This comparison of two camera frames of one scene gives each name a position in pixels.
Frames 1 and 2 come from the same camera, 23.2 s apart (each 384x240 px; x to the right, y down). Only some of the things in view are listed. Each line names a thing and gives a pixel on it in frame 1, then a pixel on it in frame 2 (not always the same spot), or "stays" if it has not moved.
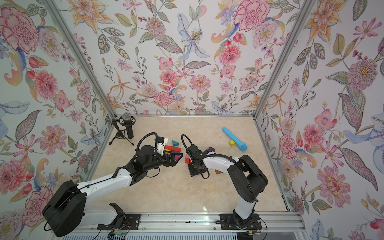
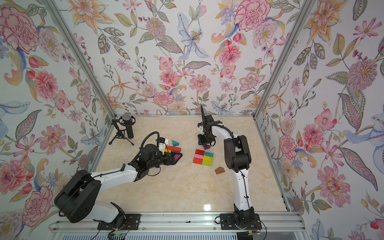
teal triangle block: [175, 143] stays
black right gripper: [191, 170] -> [202, 141]
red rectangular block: [173, 148] stays
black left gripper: [166, 162] stays
